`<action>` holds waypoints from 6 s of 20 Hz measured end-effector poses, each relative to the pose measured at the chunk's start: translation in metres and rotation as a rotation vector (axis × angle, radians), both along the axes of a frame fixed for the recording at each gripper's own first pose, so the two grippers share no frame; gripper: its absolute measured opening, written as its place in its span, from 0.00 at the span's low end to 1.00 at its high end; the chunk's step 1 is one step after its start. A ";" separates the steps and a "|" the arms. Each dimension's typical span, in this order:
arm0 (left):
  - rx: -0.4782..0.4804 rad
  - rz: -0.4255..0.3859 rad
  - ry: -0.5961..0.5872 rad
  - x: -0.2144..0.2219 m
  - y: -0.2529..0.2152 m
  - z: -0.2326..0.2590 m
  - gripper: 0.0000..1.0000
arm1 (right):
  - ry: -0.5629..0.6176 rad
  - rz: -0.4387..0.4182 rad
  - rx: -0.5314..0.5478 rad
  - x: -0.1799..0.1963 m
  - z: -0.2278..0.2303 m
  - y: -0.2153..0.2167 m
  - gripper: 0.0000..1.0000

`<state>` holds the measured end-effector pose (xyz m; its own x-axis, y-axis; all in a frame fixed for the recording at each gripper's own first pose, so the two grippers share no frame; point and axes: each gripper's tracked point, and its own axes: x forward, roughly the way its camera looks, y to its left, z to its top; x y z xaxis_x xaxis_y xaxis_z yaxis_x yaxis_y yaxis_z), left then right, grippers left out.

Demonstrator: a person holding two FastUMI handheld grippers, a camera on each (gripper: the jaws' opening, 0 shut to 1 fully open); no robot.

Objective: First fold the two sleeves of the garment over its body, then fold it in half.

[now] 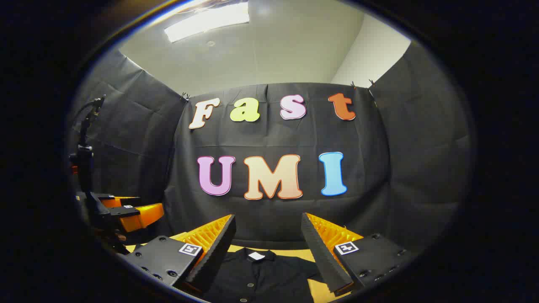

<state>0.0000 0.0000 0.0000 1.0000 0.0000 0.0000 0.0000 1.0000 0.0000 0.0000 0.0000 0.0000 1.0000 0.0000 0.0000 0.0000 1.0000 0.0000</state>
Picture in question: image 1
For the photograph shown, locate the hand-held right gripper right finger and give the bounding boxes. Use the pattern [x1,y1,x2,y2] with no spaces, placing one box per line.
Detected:
[301,213,418,295]

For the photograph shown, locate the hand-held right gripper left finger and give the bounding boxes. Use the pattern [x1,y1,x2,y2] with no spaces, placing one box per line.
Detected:
[122,214,237,293]

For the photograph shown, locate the black button shirt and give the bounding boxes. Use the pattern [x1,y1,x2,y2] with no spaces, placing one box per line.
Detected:
[202,247,326,303]

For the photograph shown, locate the black backdrop cloth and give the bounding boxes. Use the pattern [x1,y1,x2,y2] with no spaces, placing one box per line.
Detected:
[69,42,474,255]

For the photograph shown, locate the ceiling light panel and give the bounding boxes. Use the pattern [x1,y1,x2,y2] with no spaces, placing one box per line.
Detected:
[163,2,250,43]

